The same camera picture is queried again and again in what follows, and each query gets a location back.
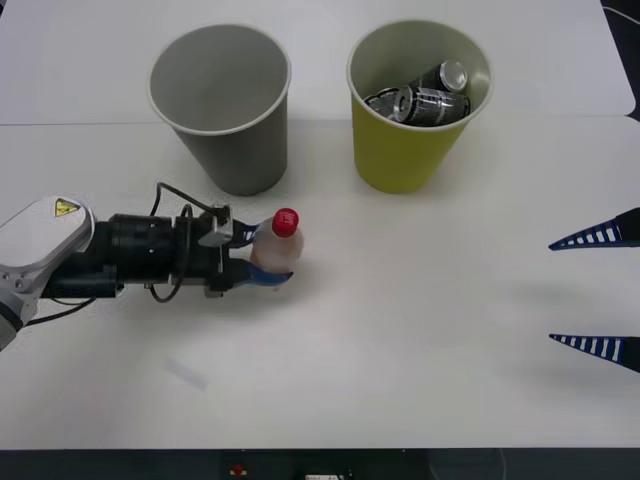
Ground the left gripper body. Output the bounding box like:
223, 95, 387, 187
171, 213, 238, 299

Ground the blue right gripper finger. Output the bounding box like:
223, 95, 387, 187
548, 333, 640, 374
547, 206, 640, 252

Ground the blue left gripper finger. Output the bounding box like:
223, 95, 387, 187
219, 258, 296, 292
227, 218, 263, 247

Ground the red-capped small plastic bottle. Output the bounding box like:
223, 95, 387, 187
249, 207, 307, 291

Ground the grey plastic bin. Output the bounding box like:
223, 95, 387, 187
147, 24, 293, 198

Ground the yellow-green plastic bin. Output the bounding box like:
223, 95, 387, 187
346, 18, 494, 196

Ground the black drink can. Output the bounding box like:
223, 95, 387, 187
391, 84, 472, 127
410, 59, 470, 95
362, 88, 402, 120

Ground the thin cable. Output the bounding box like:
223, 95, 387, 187
601, 4, 640, 27

